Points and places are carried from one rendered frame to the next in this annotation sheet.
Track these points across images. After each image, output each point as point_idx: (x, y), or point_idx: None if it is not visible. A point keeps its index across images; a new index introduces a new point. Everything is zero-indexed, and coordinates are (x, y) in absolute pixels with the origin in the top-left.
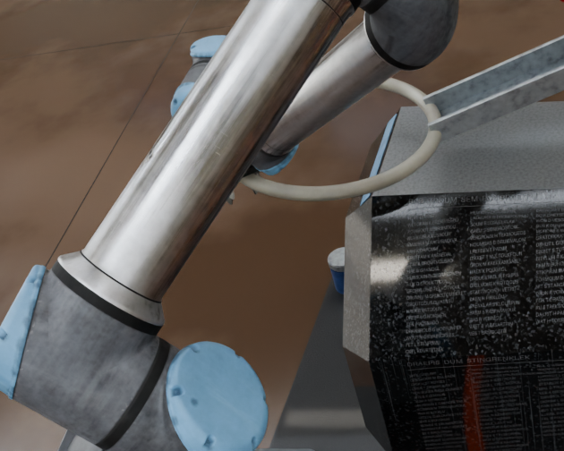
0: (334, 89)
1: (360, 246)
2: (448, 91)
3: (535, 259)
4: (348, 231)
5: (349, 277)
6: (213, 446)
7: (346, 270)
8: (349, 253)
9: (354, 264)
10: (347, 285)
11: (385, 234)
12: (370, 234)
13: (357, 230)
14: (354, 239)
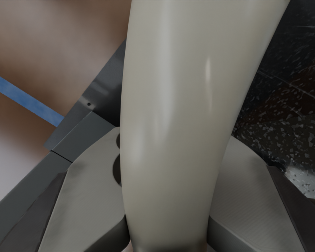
0: None
1: (283, 165)
2: None
3: None
4: (300, 128)
5: (244, 139)
6: None
7: (250, 129)
8: (270, 136)
9: (260, 151)
10: (237, 136)
11: None
12: (305, 194)
13: (305, 156)
14: (290, 146)
